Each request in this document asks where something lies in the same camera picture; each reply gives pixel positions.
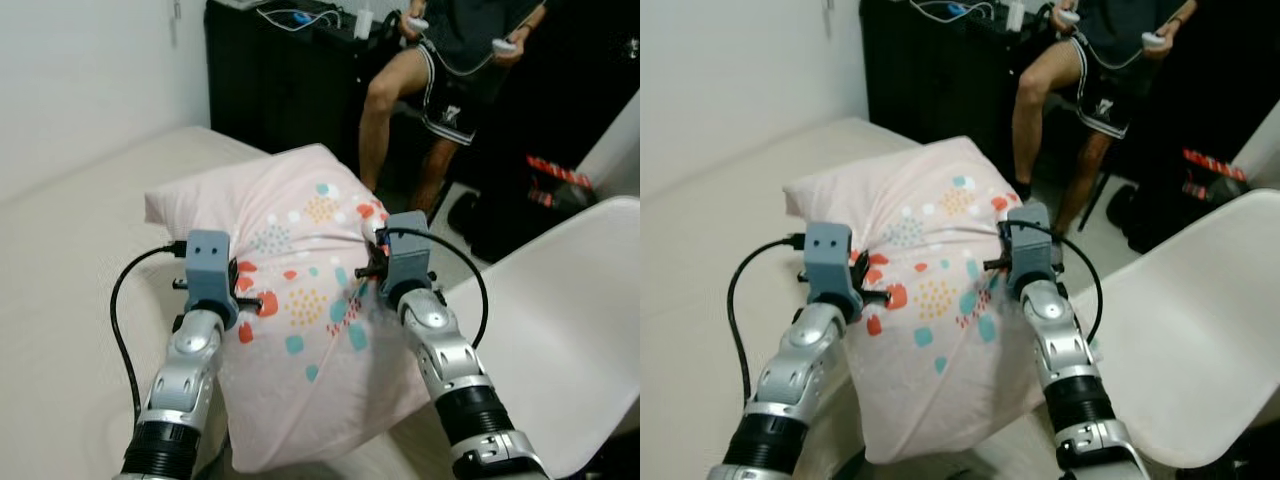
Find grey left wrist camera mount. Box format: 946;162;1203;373
804;222;863;321
184;229;242;329

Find pink patterned pillow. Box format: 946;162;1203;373
145;144;448;474
783;136;1063;465

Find person in black shorts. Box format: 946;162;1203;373
357;0;549;219
1010;0;1201;241

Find cream bed mattress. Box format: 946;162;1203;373
0;125;451;480
640;117;1011;480

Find white panel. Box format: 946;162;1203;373
1228;98;1280;193
578;88;641;201

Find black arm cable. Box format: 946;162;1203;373
1005;219;1105;339
383;227;491;351
726;233;809;386
109;240;191;426

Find white cable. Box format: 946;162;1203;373
910;0;1003;28
256;3;351;33

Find red patterned package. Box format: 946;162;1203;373
1182;148;1249;185
526;154;594;193

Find black bag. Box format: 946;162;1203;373
445;190;536;263
1105;183;1186;253

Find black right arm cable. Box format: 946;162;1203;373
1005;219;1105;339
383;227;491;351

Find white plastic chair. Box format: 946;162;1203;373
385;195;641;479

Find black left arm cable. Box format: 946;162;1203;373
726;233;809;386
109;240;191;426

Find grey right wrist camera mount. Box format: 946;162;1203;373
1004;202;1057;299
383;211;434;309

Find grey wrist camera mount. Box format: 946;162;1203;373
804;222;863;321
1004;202;1057;299
383;211;434;309
184;229;242;329

